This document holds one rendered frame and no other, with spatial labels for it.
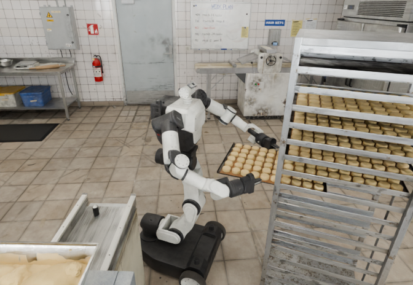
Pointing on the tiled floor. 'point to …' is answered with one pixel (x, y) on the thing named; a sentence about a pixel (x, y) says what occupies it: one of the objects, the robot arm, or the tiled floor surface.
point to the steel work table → (60, 103)
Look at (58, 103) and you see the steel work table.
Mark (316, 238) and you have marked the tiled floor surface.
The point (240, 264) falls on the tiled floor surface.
